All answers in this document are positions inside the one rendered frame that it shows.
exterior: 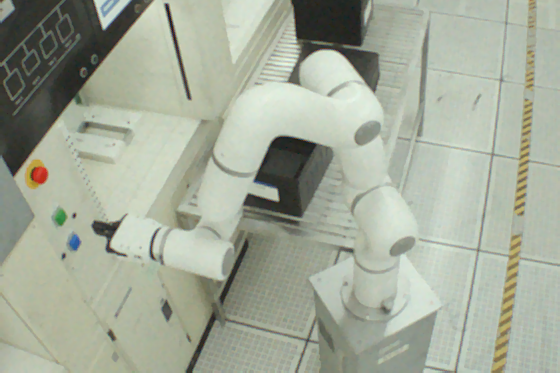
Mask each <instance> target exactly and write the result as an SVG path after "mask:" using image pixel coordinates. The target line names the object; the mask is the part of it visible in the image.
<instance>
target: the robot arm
mask: <svg viewBox="0 0 560 373"><path fill-rule="evenodd" d="M299 77H300V83H301V86H302V87H299V86H296V85H293V84H289V83H283V82H272V83H267V84H263V85H259V86H256V87H255V88H252V89H250V90H247V91H244V92H243V93H241V94H240V95H239V96H238V97H237V99H236V100H235V101H234V103H233V104H232V106H231V107H230V109H229V111H228V113H227V116H226V118H225V121H224V123H223V125H222V128H221V130H220V133H219V135H218V138H217V142H216V145H215V147H214V150H213V153H212V155H211V158H210V160H209V162H208V165H207V167H206V170H205V173H204V175H203V178H202V183H201V185H200V188H199V191H198V195H197V207H198V210H199V211H200V213H201V214H202V218H201V220H200V222H199V223H198V224H197V225H196V226H195V229H194V230H191V231H184V230H179V229H175V228H172V227H167V226H164V225H162V224H160V223H158V222H156V221H154V220H152V219H149V218H146V217H144V216H141V215H137V214H128V213H126V214H125V215H124V216H123V218H122V219H119V220H117V221H115V222H113V221H111V222H110V223H106V222H103V221H95V220H94V222H93V223H92V224H91V227H92V229H93V231H94V232H95V234H96V235H100V236H103V237H106V238H107V241H108V242H107V244H106V246H105V251H106V252H107V253H111V254H115V256H116V257H117V258H119V259H123V260H127V261H132V262H139V263H143V264H153V263H154V262H155V261H156V262H157V263H156V265H157V266H158V267H162V266H163V265H164V266H167V267H171V268H174V269H178V270H182V271H186V272H190V273H194V274H197V275H201V276H205V277H208V278H212V279H216V280H219V281H222V280H224V279H225V278H226V277H227V276H228V275H229V274H230V269H231V266H232V264H233V260H234V246H233V244H232V243H231V242H229V240H230V238H231V236H232V235H233V233H234V231H235V230H236V228H237V224H238V222H239V220H240V218H241V216H242V214H243V209H244V208H243V204H242V203H243V201H244V200H245V198H246V196H247V194H248V192H249V190H250V187H251V183H252V181H253V180H254V178H255V175H256V173H257V171H258V169H259V166H260V164H261V162H262V161H263V159H264V156H265V154H266V152H267V150H268V147H269V145H270V143H271V140H273V139H274V138H276V137H279V136H290V137H294V138H299V139H303V140H307V141H312V142H316V143H319V144H323V145H326V146H330V147H331V149H332V151H333V153H334V156H335V158H336V161H337V162H338V165H339V167H340V169H341V172H342V175H343V179H342V184H341V188H342V194H343V199H344V202H345V204H346V206H347V207H348V209H349V211H350V212H351V213H352V215H353V217H354V220H355V222H356V223H357V225H359V227H360V229H361V230H360V231H359V233H358V234H357V236H356V238H355V240H354V269H353V270H352V271H350V272H349V273H348V274H347V275H346V276H345V278H344V280H343V282H342V285H341V298H342V301H343V303H344V305H345V308H346V309H347V310H348V311H350V312H351V313H352V314H353V316H355V317H358V318H361V319H362V320H365V321H384V320H387V319H389V318H392V317H394V316H395V315H396V314H398V313H400V312H401V311H402V310H403V308H404V307H405V306H406V304H407V301H408V298H409V295H410V289H409V284H408V282H407V278H406V277H405V275H403V274H402V273H401V271H400V270H399V268H400V257H401V255H403V254H405V253H406V252H408V251H410V250H411V249H413V248H414V247H415V246H416V244H417V242H418V238H419V225H418V223H417V221H416V219H415V217H414V213H412V211H411V210H410V208H409V207H408V205H407V202H405V201H404V199H403V198H402V196H401V195H400V192H399V191H398V190H397V189H396V187H395V186H394V184H393V183H392V180H391V178H390V177H389V176H388V174H387V173H386V172H387V159H386V154H385V150H384V147H383V144H382V141H381V135H380V133H381V130H382V128H383V125H384V113H383V109H382V107H381V104H380V103H379V102H378V100H377V99H376V96H375V94H374V93H373V92H372V91H371V89H370V88H369V87H368V86H367V85H366V84H365V83H364V81H363V80H362V79H361V76H360V75H359V74H358V73H357V72H356V71H355V70H354V68H353V67H352V66H351V64H350V63H349V62H348V61H346V59H345V58H344V57H343V56H342V55H341V54H339V53H338V52H336V51H333V50H321V51H318V52H316V53H314V54H312V55H309V56H308V57H307V58H306V59H305V60H304V63H303V65H302V66H301V68H300V73H299Z"/></svg>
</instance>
